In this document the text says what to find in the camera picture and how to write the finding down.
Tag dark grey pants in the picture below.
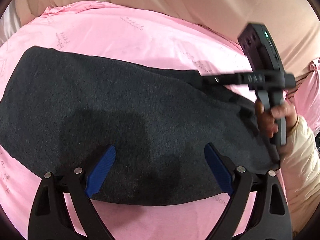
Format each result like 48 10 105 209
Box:
0 45 281 207

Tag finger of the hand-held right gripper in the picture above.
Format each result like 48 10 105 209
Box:
191 70 250 87

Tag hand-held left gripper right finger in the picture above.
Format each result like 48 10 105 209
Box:
204 142 293 240

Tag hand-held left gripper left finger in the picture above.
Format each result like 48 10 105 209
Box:
28 144 117 240

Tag pink bed sheet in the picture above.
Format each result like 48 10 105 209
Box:
0 1 320 240

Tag person's right hand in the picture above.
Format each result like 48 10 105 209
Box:
254 99 299 156

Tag grey cloth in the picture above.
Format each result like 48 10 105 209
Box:
0 5 22 46

